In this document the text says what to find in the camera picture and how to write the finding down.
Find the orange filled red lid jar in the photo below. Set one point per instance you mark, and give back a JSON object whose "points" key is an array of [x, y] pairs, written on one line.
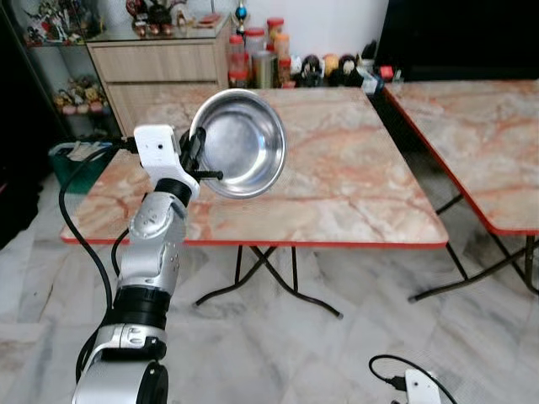
{"points": [[276, 34]]}

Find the marble pattern folding table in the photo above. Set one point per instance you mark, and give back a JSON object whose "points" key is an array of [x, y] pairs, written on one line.
{"points": [[488, 143], [337, 185]]}

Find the small red gadget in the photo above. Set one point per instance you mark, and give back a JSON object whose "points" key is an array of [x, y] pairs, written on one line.
{"points": [[386, 73]]}

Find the light wooden drawer cabinet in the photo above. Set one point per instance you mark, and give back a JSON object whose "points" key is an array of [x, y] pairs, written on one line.
{"points": [[152, 63]]}

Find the small colourful figurines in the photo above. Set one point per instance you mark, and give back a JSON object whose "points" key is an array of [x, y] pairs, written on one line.
{"points": [[80, 94]]}

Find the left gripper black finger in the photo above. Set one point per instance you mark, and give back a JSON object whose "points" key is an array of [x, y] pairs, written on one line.
{"points": [[200, 145], [210, 174]]}

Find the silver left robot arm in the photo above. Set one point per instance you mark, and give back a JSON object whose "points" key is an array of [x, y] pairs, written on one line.
{"points": [[152, 244]]}

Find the glass display shelf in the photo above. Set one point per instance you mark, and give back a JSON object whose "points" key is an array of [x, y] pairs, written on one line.
{"points": [[35, 76]]}

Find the red lid plastic jar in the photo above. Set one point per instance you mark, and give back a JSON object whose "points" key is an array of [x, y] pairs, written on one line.
{"points": [[237, 61], [255, 40]]}

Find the white blue small box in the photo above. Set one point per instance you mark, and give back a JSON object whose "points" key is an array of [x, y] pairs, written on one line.
{"points": [[368, 80]]}

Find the blue glass ornament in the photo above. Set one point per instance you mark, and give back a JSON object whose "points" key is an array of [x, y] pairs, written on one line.
{"points": [[241, 15]]}

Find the green plastic basket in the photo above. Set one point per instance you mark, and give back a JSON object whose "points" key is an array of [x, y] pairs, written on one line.
{"points": [[67, 168]]}

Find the stainless steel bowl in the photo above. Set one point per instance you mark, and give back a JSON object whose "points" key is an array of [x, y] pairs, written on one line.
{"points": [[244, 139]]}

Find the black television screen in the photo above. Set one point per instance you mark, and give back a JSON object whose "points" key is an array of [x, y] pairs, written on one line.
{"points": [[459, 38]]}

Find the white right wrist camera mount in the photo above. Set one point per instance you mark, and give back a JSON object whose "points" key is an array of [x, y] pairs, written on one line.
{"points": [[421, 389]]}

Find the metal tin canister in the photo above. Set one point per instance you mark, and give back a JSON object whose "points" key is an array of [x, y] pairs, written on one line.
{"points": [[264, 71]]}

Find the black white figurine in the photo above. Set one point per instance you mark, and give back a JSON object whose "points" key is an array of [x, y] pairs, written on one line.
{"points": [[312, 71], [347, 71]]}

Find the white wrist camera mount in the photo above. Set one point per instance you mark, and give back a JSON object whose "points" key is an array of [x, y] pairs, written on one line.
{"points": [[156, 150], [421, 389]]}

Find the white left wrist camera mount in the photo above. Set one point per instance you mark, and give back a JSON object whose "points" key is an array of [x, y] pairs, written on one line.
{"points": [[156, 150]]}

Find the toy robot figurines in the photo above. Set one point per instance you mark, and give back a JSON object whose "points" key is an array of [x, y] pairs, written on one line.
{"points": [[59, 21]]}

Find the yellow figurine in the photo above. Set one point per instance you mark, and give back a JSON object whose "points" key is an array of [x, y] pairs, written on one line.
{"points": [[330, 62]]}

